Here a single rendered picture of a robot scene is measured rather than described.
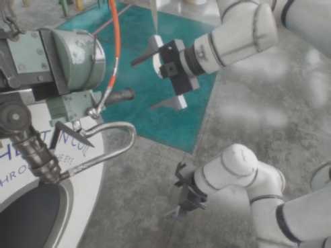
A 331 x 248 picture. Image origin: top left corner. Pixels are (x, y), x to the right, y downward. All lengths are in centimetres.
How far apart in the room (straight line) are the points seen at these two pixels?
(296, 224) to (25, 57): 62
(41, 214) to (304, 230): 108
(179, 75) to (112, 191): 142
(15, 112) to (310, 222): 60
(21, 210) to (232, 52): 117
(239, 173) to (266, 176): 11
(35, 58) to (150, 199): 148
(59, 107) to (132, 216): 135
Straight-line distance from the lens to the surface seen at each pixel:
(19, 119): 47
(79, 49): 51
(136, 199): 179
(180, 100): 56
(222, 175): 58
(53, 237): 123
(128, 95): 67
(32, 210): 128
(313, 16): 52
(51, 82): 49
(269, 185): 64
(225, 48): 49
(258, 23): 48
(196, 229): 177
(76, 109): 51
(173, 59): 55
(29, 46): 48
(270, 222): 59
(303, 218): 55
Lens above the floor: 168
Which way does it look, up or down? 49 degrees down
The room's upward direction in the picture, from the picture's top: 8 degrees clockwise
